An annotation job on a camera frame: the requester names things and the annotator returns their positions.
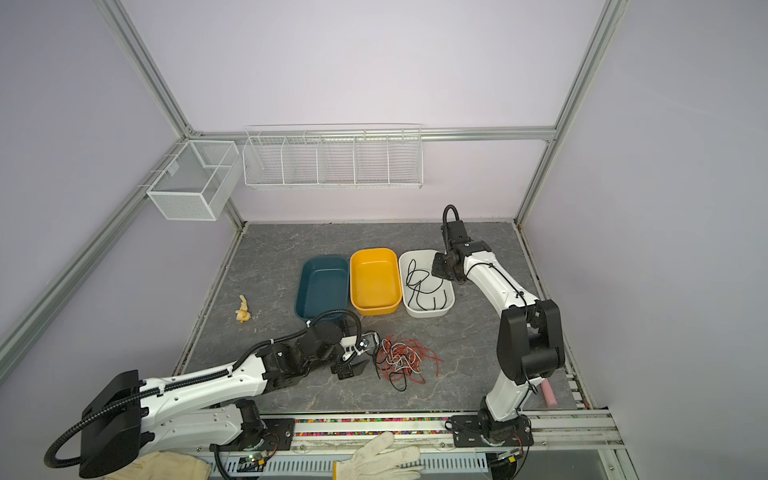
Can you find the white wire shelf basket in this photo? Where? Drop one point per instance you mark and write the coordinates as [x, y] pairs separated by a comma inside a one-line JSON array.
[[368, 155]]

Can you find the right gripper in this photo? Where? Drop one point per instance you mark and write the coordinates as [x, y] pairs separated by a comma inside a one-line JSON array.
[[438, 270]]

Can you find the white mesh box basket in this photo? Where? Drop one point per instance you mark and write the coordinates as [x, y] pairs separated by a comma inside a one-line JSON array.
[[198, 181]]

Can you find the teal plastic bin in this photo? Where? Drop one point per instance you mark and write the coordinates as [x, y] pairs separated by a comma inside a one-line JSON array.
[[323, 286]]

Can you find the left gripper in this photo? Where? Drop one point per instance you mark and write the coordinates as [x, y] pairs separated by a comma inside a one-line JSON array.
[[347, 369]]

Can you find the white plastic bin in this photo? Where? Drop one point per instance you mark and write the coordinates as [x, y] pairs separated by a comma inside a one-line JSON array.
[[424, 296]]

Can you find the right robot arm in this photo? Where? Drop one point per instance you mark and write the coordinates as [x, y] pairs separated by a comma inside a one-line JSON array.
[[529, 346]]

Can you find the left work glove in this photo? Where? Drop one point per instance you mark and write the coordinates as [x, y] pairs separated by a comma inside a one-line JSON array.
[[164, 466]]

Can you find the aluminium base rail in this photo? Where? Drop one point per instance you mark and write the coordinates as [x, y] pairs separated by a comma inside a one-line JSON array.
[[450, 442]]

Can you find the yellow toy figure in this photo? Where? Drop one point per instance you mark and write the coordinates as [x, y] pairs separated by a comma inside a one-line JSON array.
[[242, 313]]

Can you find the yellow plastic bin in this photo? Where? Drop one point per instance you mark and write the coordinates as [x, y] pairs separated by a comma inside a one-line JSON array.
[[375, 284]]

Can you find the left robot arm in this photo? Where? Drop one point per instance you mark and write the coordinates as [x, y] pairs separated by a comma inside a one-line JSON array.
[[211, 410]]

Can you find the right work glove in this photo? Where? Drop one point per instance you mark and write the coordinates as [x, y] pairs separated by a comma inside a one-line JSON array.
[[377, 460]]

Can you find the work glove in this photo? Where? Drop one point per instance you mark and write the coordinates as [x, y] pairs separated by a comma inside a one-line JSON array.
[[377, 460], [164, 466]]

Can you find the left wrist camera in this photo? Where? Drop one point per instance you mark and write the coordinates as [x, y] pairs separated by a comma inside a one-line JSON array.
[[368, 343]]

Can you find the purple object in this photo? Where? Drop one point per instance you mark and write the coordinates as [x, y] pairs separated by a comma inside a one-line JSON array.
[[548, 394]]

